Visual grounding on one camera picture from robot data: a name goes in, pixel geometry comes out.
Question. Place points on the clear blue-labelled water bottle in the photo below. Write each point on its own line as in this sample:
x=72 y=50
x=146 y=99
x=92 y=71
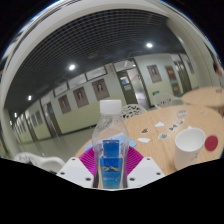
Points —
x=111 y=133

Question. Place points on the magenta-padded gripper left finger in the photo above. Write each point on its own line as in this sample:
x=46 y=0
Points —
x=75 y=170

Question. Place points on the dark-framed glass door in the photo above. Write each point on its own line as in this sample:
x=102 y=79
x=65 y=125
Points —
x=128 y=87

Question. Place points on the white mug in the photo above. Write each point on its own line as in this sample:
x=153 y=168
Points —
x=188 y=146

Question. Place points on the framed wall portraits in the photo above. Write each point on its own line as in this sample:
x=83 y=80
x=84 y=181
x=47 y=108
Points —
x=100 y=89

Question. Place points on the round ceiling lights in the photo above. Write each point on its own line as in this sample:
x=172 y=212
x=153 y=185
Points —
x=71 y=67

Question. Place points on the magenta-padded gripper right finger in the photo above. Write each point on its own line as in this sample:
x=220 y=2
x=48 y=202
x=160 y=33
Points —
x=146 y=170

